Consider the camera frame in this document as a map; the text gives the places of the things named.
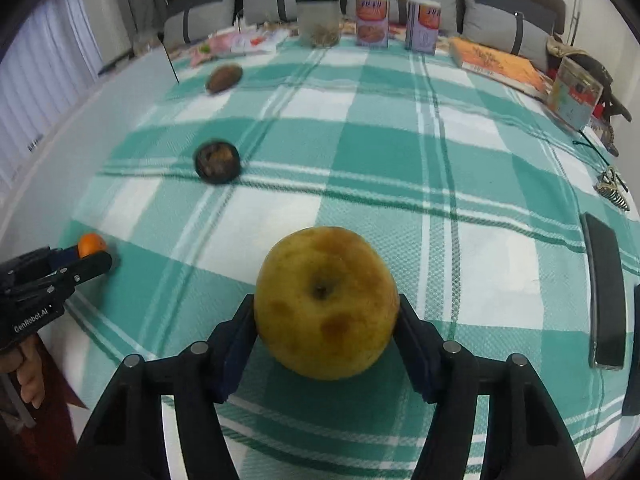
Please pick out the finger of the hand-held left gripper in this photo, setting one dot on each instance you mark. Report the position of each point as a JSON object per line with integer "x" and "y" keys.
{"x": 90, "y": 267}
{"x": 65, "y": 256}

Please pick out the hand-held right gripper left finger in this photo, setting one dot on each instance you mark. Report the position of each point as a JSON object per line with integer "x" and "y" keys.
{"x": 235, "y": 365}

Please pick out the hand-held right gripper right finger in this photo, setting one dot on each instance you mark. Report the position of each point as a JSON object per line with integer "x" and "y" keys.
{"x": 417, "y": 360}

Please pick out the small orange mandarin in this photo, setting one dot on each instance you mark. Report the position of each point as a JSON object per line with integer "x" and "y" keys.
{"x": 91, "y": 244}

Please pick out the yellow apple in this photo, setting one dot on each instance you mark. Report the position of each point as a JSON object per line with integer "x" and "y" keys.
{"x": 325, "y": 305}

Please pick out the long white cardboard box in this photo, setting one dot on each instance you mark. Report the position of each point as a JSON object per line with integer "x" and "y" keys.
{"x": 100, "y": 125}

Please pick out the person's left hand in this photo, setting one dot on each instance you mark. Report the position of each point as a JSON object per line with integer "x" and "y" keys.
{"x": 30, "y": 375}

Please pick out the dark mangosteen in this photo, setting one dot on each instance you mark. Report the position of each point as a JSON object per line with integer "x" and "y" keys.
{"x": 216, "y": 161}

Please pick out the sheer white curtain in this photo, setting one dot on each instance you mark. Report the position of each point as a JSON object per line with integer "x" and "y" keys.
{"x": 45, "y": 70}

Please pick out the large black phone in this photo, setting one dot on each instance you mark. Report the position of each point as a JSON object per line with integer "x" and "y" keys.
{"x": 606, "y": 295}

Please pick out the green plaid cloth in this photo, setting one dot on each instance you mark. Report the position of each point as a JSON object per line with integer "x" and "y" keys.
{"x": 380, "y": 160}

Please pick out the small black phone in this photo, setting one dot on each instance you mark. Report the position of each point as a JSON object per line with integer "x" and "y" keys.
{"x": 634, "y": 350}

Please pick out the brown kiwi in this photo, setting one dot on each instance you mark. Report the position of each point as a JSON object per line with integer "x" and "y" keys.
{"x": 225, "y": 78}

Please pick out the grey curtain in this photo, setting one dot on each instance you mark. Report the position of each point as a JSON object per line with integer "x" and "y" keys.
{"x": 135, "y": 0}

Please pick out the pink snack packet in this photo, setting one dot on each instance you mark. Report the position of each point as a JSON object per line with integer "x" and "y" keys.
{"x": 240, "y": 42}

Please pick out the orange book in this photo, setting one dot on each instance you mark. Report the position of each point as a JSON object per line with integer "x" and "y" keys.
{"x": 500, "y": 67}

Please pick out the labelled glass jar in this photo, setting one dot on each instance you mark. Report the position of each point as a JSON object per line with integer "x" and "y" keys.
{"x": 575, "y": 92}

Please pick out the dark bag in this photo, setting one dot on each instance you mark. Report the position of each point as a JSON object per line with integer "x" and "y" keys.
{"x": 610, "y": 90}

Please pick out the purple labelled can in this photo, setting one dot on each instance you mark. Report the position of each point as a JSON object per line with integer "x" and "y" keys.
{"x": 423, "y": 27}

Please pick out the clear jar black lid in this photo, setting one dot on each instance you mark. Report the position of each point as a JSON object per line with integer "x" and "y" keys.
{"x": 318, "y": 20}

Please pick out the pink labelled can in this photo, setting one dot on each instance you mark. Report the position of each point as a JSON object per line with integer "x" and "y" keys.
{"x": 372, "y": 20}

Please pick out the beige cloth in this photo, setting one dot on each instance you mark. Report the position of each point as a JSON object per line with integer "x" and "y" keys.
{"x": 565, "y": 47}

